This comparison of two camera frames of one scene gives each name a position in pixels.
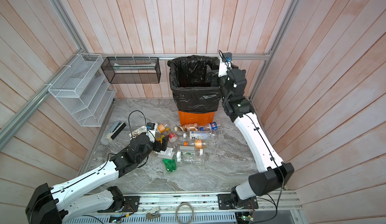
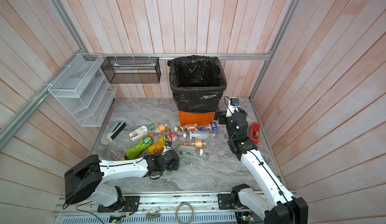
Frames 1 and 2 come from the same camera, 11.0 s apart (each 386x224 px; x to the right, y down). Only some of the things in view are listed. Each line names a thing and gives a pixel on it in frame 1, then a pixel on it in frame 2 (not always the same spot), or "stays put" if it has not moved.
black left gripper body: (143, 156) to (172, 168)
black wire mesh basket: (131, 70) stays put
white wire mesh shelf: (81, 91) stays put
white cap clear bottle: (190, 158) to (189, 150)
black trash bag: (187, 78) stays put
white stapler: (116, 129) stays put
